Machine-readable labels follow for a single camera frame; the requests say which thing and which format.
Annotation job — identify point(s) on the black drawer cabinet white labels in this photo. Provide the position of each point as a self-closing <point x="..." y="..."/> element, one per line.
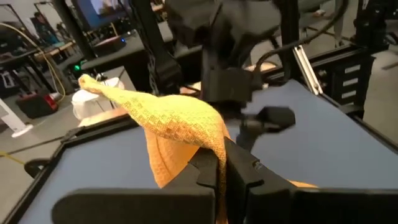
<point x="339" y="77"/>

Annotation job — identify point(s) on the black table frame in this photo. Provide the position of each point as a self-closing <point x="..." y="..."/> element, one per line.
<point x="93" y="130"/>

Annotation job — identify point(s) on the black diagonal frame strut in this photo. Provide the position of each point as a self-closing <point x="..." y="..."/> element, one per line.
<point x="287" y="31"/>

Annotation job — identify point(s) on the red and black case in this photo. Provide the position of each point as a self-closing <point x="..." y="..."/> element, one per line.
<point x="34" y="107"/>

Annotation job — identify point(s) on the yellow waffle weave towel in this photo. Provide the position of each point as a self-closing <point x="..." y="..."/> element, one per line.
<point x="174" y="118"/>

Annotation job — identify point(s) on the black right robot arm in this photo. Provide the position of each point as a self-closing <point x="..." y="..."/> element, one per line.
<point x="224" y="21"/>

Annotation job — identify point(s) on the wooden workbench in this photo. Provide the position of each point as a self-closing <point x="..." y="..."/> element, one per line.
<point x="53" y="51"/>

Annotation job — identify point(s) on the white stand foot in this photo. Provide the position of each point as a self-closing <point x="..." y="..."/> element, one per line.
<point x="12" y="121"/>

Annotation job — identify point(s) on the grey office chair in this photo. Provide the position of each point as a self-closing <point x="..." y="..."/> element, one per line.
<point x="339" y="31"/>

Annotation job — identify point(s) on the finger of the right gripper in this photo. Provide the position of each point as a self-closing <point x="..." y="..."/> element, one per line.
<point x="247" y="137"/>
<point x="276" y="119"/>

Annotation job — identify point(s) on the person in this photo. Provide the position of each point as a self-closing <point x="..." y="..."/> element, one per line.
<point x="45" y="29"/>

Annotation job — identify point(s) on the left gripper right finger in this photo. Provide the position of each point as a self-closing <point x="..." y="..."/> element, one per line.
<point x="280" y="205"/>

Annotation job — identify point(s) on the black stand pole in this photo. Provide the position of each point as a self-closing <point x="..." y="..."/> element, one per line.
<point x="73" y="28"/>

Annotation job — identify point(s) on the monitor with blue screen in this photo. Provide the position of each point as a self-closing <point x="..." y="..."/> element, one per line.
<point x="99" y="12"/>

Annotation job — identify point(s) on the black equipment rack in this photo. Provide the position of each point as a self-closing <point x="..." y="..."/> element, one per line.
<point x="370" y="25"/>

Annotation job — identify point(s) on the white crumpled sheet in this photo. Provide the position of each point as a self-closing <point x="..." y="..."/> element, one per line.
<point x="87" y="105"/>

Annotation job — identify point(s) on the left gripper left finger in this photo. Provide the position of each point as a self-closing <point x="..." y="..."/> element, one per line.
<point x="140" y="205"/>

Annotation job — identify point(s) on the silver aluminium extrusion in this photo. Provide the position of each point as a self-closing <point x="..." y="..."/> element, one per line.
<point x="308" y="71"/>

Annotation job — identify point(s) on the black frame post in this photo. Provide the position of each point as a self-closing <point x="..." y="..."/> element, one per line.
<point x="161" y="71"/>

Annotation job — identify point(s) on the black box blue light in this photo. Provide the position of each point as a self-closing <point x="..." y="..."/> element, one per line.
<point x="109" y="46"/>

